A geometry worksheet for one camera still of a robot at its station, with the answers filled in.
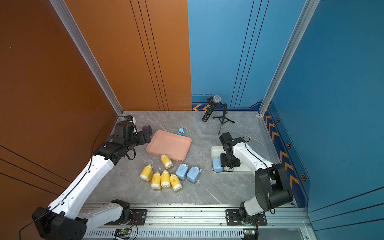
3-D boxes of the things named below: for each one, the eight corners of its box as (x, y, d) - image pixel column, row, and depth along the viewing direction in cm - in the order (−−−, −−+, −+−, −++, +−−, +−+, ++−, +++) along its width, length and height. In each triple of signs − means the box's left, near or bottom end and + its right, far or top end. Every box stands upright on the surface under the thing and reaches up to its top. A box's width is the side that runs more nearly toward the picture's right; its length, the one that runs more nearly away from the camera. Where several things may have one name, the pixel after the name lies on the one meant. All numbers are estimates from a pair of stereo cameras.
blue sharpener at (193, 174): (186, 180, 87) (185, 175, 82) (193, 168, 91) (193, 164, 86) (194, 184, 85) (194, 180, 80) (201, 173, 90) (201, 168, 84)
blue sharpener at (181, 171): (175, 179, 85) (174, 176, 81) (177, 167, 90) (176, 163, 86) (187, 179, 85) (186, 176, 81) (187, 167, 90) (187, 163, 86)
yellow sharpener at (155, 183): (153, 191, 83) (150, 186, 77) (156, 176, 88) (153, 171, 82) (161, 191, 83) (158, 186, 77) (163, 176, 88) (160, 171, 82)
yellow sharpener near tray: (159, 163, 92) (157, 158, 88) (165, 158, 95) (163, 153, 90) (168, 171, 89) (166, 167, 84) (173, 166, 91) (172, 161, 86)
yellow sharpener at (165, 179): (162, 189, 84) (160, 185, 78) (164, 174, 89) (162, 169, 84) (170, 189, 84) (168, 185, 78) (172, 174, 89) (170, 169, 84)
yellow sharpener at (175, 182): (175, 193, 82) (173, 189, 76) (169, 180, 87) (167, 175, 81) (183, 189, 84) (181, 184, 78) (176, 176, 88) (175, 171, 82)
